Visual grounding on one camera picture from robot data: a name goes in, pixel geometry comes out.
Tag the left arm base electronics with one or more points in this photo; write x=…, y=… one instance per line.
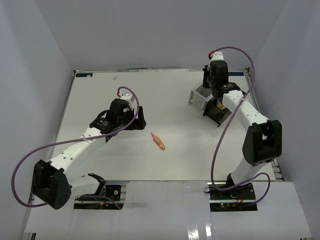
x=93, y=192

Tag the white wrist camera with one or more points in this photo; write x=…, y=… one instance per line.
x=216, y=56
x=126, y=97

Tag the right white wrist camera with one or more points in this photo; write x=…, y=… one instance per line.
x=216, y=56

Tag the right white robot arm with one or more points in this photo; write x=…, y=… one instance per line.
x=263, y=140

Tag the black XDOF label left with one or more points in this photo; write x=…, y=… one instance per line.
x=84, y=75

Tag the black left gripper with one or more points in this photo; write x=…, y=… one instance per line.
x=139, y=123

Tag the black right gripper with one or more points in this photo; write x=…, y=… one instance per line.
x=206, y=72

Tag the black xdof label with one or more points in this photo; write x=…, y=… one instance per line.
x=235, y=73
x=84, y=75

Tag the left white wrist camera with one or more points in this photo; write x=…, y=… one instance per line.
x=126, y=97

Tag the aluminium table frame rail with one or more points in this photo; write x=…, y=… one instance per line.
x=272, y=168

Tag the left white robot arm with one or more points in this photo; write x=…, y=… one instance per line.
x=52, y=180

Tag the black XDOF label right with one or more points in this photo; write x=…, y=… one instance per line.
x=235, y=73

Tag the white slotted organizer box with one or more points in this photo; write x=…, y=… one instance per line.
x=200, y=97

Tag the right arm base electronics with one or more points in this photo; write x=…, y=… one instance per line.
x=241, y=199

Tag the orange highlighter marker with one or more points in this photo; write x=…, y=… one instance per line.
x=220, y=106

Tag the black slotted organizer box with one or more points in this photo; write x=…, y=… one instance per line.
x=214, y=113

